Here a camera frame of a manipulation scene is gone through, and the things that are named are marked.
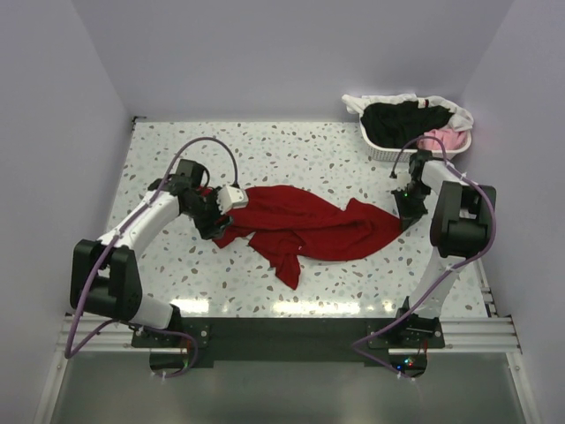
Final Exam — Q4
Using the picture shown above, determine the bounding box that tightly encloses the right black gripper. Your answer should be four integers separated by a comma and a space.
390, 181, 431, 231

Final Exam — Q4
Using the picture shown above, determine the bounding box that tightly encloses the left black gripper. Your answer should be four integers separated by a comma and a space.
184, 186, 234, 239

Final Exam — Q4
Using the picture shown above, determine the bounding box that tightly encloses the red t shirt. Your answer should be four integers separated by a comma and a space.
214, 185, 402, 290

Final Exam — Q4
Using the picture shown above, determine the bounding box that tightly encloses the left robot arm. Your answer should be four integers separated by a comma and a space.
70, 159, 248, 346

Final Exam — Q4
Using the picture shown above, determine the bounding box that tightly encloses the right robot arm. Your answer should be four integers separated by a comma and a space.
392, 150, 496, 347

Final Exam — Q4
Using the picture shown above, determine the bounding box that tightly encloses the white laundry basket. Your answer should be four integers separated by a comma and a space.
358, 115, 472, 162

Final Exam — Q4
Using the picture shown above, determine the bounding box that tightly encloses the pink garment in basket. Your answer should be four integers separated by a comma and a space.
417, 128, 467, 150

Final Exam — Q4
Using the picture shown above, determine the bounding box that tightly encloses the black garment in basket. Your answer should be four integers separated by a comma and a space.
360, 101, 454, 149

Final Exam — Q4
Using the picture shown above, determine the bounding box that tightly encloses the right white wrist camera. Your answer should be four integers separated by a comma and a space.
396, 172, 411, 190

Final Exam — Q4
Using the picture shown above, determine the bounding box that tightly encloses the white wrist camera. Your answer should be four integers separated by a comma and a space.
217, 185, 249, 214
396, 172, 411, 190

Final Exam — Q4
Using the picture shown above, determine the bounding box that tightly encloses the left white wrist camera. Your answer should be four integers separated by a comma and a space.
217, 185, 249, 214

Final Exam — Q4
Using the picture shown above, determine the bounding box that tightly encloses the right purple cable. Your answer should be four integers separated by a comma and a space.
350, 135, 499, 370

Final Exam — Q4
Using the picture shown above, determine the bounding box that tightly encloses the purple cable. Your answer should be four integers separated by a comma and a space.
350, 135, 499, 370
64, 136, 242, 359

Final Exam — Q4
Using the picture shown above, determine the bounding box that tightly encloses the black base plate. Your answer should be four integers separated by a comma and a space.
132, 317, 446, 376

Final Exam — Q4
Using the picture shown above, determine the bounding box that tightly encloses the aluminium frame rail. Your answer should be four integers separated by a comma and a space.
56, 314, 524, 354

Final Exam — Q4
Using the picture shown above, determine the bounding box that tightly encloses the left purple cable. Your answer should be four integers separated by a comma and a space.
64, 136, 242, 359

